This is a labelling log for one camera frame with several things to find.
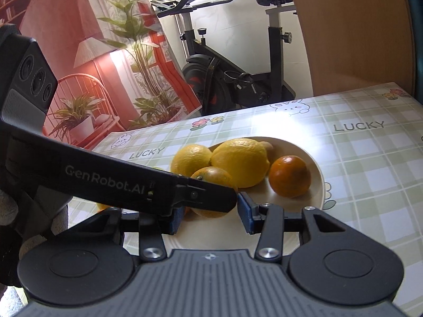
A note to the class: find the green plaid tablecloth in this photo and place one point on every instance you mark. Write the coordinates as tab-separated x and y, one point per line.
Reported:
363	171

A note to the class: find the brown wooden panel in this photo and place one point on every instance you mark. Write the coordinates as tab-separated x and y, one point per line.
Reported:
350	33

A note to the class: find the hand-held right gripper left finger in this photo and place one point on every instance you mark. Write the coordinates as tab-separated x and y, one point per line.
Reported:
175	221

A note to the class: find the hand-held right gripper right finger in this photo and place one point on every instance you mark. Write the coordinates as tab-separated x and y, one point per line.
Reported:
245	213

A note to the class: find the person's left hand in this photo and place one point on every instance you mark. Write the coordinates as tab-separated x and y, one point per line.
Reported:
59	219

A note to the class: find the small yellow lemon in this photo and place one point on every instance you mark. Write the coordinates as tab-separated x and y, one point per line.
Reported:
190	160

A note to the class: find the large yellow lemon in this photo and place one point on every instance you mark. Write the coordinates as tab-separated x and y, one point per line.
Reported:
241	161

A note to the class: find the dark mottled orange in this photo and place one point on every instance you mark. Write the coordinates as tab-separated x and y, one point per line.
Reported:
214	176
290	176

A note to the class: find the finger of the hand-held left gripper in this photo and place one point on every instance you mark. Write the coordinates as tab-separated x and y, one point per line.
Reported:
211	199

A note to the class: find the black exercise bike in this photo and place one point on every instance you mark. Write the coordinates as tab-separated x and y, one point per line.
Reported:
214	82

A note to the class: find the beige round plate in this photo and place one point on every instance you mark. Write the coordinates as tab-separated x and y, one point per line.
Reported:
297	211

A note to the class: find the dark teal curtain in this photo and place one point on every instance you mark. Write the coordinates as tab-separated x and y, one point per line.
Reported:
414	23

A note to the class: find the small brown kiwi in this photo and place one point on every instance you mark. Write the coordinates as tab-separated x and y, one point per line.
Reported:
268	150

